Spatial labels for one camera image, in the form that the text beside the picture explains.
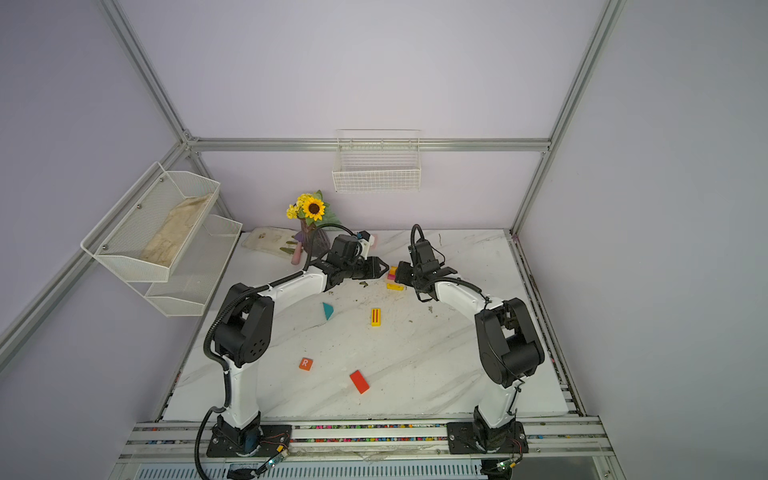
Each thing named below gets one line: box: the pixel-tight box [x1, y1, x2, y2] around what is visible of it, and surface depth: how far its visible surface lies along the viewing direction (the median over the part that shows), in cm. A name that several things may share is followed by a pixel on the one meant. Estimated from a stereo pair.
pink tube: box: [291, 242, 302, 265], surface depth 113 cm
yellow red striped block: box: [371, 308, 381, 327], surface depth 97 cm
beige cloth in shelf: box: [140, 194, 211, 267], surface depth 80 cm
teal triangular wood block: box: [322, 302, 335, 321], surface depth 100 cm
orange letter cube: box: [298, 357, 314, 371], surface depth 88 cm
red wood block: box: [350, 370, 370, 394], surface depth 84 cm
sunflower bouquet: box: [286, 189, 342, 227], surface depth 96 cm
